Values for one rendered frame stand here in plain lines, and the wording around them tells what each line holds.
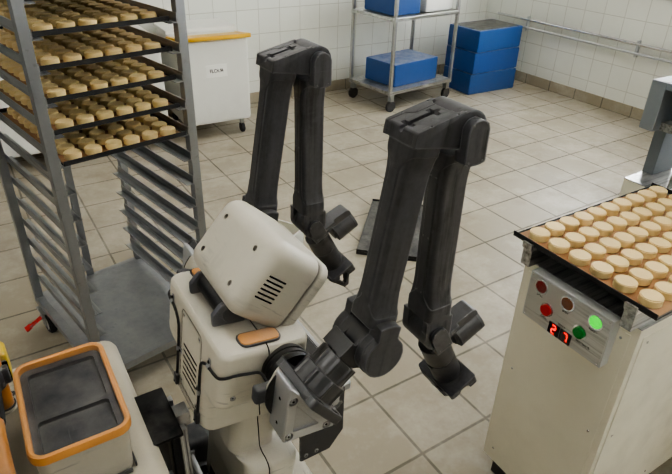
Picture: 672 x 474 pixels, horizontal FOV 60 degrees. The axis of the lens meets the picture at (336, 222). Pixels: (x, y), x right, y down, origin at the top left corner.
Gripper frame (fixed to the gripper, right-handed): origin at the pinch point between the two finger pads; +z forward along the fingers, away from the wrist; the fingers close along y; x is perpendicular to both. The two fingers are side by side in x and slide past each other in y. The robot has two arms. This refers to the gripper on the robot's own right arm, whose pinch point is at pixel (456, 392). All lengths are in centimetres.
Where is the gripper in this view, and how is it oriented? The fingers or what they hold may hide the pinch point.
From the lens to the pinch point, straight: 127.2
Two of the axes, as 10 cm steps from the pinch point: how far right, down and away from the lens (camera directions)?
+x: -7.8, 5.9, -2.0
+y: -5.2, -4.3, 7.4
